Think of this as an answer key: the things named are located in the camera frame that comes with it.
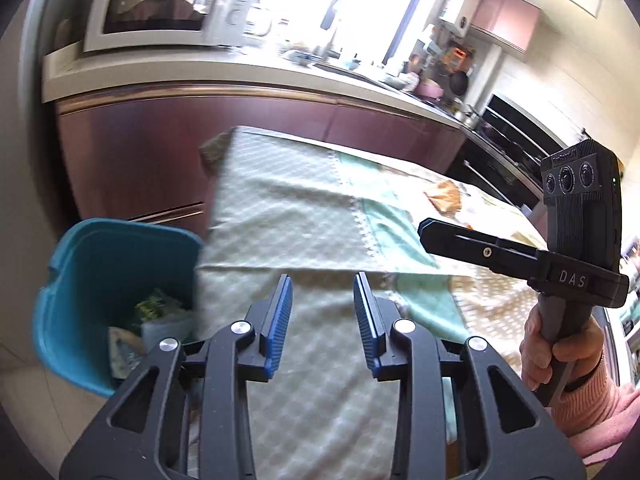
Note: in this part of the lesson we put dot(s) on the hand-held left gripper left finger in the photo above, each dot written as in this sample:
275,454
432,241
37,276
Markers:
277,325

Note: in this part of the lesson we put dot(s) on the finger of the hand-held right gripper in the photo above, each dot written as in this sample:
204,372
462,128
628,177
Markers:
475,247

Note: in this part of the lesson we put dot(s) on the person's right hand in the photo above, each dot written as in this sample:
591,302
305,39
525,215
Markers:
585,355

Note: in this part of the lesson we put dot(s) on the dark framed window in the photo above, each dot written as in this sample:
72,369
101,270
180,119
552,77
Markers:
360,5

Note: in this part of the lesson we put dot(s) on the white microwave oven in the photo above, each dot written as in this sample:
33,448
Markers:
155,5

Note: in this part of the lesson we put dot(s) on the pink wall cabinet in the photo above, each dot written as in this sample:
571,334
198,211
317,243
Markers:
505,17

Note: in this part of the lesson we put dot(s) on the pink bowl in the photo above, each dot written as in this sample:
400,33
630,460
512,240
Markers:
429,90

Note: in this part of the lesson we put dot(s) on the blue trash bin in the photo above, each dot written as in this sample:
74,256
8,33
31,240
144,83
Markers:
90,270

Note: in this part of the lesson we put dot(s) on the glass electric kettle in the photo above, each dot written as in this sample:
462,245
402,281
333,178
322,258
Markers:
259,21

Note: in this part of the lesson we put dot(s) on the yellow towel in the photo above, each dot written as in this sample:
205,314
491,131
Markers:
517,235

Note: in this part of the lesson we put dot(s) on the grey refrigerator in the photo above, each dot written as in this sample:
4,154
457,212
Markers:
37,120

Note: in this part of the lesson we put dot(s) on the hanging black frying pan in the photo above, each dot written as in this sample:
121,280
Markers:
459,83

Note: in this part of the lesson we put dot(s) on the green printed packet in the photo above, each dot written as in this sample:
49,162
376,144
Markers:
157,305

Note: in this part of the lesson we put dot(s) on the brown base cabinets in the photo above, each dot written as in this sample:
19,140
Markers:
200,150

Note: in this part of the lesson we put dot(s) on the white kitchen countertop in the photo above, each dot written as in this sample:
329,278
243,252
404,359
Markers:
150,72

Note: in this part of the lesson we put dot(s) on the patterned green tablecloth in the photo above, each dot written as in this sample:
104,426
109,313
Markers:
300,220

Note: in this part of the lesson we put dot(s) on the white water heater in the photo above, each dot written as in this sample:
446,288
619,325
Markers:
460,5

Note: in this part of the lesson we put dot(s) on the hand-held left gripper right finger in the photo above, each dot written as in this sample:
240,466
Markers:
367,325

